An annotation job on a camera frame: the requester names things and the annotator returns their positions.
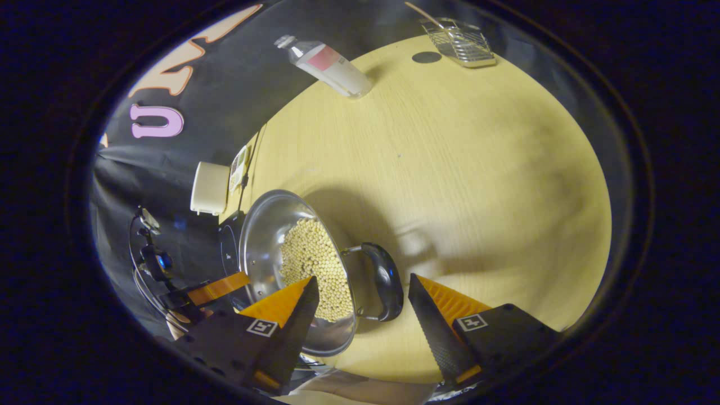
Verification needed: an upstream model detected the clear glass holder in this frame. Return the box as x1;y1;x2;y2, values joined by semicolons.
419;17;497;68

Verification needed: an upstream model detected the black backdrop cloth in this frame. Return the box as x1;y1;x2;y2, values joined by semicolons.
93;0;451;338

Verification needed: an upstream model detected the clear bottle with red label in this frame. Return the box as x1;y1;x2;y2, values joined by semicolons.
274;35;373;100

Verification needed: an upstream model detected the black cooktop power cable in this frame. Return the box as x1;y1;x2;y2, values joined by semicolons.
239;124;268;214

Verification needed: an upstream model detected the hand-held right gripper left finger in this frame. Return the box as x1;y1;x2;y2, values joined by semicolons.
174;276;320;394

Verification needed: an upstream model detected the white toaster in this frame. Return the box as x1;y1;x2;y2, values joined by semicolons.
190;162;230;216

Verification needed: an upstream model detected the wooden stick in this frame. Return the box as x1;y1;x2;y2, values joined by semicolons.
404;2;445;29

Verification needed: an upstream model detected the stainless steel pot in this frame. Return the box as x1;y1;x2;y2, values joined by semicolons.
239;190;404;358

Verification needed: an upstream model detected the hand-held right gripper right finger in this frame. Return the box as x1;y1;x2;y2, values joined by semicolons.
408;274;560;392

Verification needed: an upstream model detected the pile of yellow soybeans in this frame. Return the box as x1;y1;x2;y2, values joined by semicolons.
280;218;354;322

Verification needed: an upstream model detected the white divided dish with beans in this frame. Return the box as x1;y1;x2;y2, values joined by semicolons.
229;145;249;192

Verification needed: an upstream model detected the black induction cooktop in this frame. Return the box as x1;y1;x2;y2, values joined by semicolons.
218;211;254;310

